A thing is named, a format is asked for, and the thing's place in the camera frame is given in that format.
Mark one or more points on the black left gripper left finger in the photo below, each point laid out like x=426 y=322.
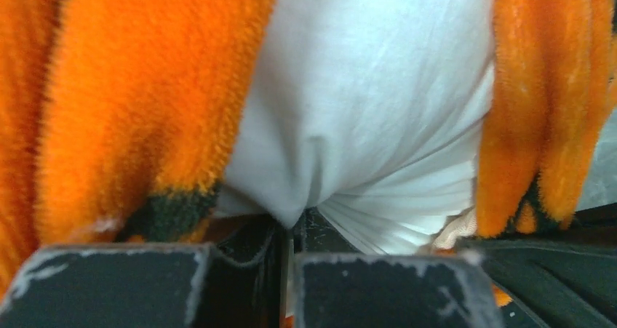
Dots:
x=236 y=282

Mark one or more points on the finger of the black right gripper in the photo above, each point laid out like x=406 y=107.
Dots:
x=560 y=279

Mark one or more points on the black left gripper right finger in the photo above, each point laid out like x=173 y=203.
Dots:
x=336 y=286

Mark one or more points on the white pillow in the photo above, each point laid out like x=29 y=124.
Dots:
x=370 y=111

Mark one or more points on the orange patterned pillowcase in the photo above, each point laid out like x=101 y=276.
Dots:
x=119 y=119

